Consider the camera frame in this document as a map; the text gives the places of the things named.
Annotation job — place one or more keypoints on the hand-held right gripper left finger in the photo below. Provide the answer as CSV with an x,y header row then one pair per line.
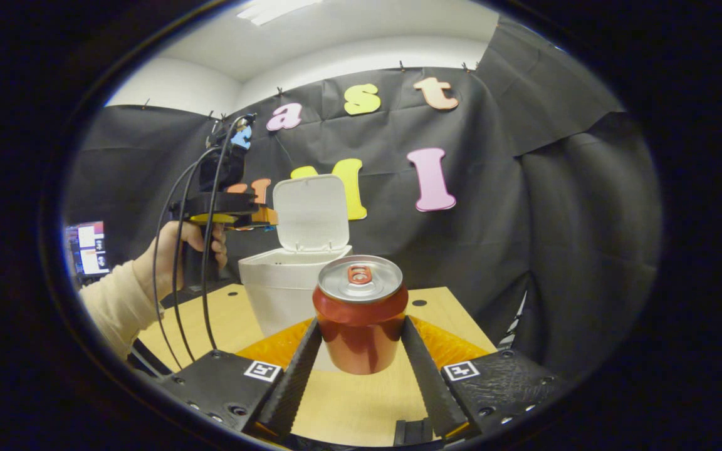
x,y
298,376

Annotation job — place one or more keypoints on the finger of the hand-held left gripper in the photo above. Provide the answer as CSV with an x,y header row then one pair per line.
x,y
261,217

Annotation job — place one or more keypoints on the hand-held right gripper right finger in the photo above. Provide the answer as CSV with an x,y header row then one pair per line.
x,y
427,376

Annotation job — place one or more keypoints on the white desktop garbage bin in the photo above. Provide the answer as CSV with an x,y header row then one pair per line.
x,y
279,282

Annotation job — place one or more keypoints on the red pop can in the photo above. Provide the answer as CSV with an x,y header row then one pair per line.
x,y
361,326

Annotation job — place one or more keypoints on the wooden desktop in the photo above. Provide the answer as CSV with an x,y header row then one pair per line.
x,y
348,401

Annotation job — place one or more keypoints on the computer monitor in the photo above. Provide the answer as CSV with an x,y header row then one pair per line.
x,y
90,247

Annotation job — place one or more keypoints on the ceiling light panel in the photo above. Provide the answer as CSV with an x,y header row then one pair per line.
x,y
276,9

